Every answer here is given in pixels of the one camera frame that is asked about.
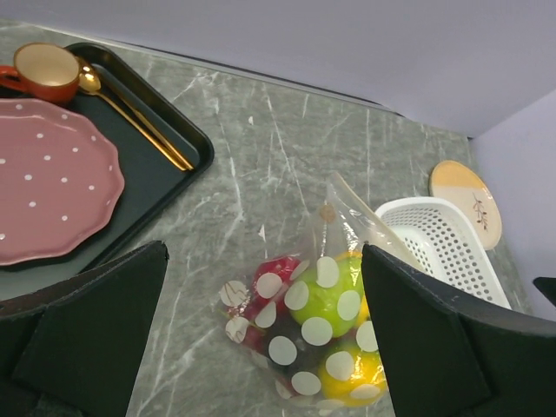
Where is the black rectangular tray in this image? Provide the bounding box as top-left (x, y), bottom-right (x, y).
top-left (1, 43), bottom-right (215, 279)

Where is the yellow green mango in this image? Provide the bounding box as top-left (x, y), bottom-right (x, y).
top-left (318, 342), bottom-right (388, 407)

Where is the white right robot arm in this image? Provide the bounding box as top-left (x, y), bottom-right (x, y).
top-left (533, 277), bottom-right (556, 306)

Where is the red apple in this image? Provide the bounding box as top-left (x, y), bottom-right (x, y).
top-left (248, 256), bottom-right (301, 318)

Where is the white perforated plastic basket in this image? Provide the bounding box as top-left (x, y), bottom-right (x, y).
top-left (375, 196), bottom-right (511, 308)

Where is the gold spoon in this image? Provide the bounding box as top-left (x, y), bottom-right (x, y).
top-left (77, 57), bottom-right (183, 171)

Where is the dark purple mangosteen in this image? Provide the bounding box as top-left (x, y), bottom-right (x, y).
top-left (262, 315), bottom-right (328, 377)

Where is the green apple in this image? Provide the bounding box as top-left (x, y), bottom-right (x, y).
top-left (284, 256), bottom-right (363, 338)

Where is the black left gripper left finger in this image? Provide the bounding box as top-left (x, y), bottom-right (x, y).
top-left (1, 241), bottom-right (169, 416)

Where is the orange cup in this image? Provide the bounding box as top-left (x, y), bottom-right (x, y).
top-left (1, 43), bottom-right (81, 105)

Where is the yellow cream round plate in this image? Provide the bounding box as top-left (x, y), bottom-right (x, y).
top-left (429, 160), bottom-right (502, 250)

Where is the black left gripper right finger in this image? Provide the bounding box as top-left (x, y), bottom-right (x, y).
top-left (361, 245), bottom-right (555, 416)

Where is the yellow pear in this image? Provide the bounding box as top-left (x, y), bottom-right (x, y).
top-left (336, 251), bottom-right (370, 326)

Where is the clear polka dot zip bag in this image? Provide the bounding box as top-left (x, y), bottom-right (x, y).
top-left (218, 174), bottom-right (418, 414)

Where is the pink polka dot plate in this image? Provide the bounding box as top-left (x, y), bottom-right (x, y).
top-left (1, 98), bottom-right (125, 266)

